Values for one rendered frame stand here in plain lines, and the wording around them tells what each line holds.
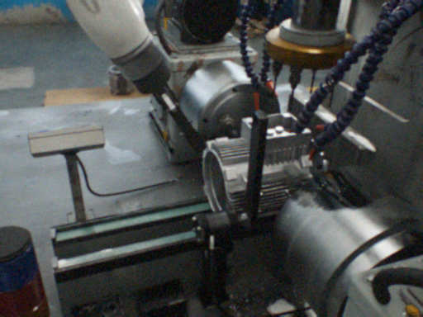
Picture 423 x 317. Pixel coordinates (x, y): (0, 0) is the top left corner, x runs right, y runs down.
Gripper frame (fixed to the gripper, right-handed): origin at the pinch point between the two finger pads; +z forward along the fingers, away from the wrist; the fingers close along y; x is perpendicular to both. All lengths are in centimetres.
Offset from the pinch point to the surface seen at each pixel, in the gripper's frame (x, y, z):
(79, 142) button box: 23.2, 14.6, -8.0
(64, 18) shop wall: 56, 554, 89
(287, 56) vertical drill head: -23.5, -10.7, -10.9
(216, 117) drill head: -7.9, 14.6, 8.1
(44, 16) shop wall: 76, 555, 73
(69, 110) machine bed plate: 36, 90, 14
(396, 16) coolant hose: -33.1, -30.7, -18.6
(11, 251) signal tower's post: 24, -38, -27
